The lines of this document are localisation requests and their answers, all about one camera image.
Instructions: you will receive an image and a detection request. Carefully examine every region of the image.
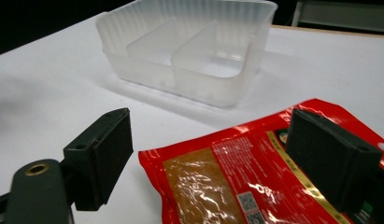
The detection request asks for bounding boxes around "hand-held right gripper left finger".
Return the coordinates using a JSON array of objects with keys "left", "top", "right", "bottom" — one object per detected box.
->
[{"left": 63, "top": 107, "right": 135, "bottom": 212}]

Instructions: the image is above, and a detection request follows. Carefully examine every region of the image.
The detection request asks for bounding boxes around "red sauce packet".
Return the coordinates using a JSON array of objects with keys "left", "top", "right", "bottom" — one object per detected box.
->
[{"left": 137, "top": 98, "right": 384, "bottom": 224}]

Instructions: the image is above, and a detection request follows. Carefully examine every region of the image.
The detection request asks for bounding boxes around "grey metal frame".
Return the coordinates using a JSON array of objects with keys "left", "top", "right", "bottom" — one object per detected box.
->
[{"left": 291, "top": 0, "right": 384, "bottom": 35}]

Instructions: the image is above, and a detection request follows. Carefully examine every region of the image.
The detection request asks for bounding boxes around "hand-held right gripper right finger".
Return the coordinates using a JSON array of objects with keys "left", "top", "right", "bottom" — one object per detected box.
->
[{"left": 285, "top": 107, "right": 384, "bottom": 214}]

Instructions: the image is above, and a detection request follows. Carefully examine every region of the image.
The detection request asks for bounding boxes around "translucent plastic divided box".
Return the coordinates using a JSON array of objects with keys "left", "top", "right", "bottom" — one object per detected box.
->
[{"left": 94, "top": 0, "right": 278, "bottom": 109}]

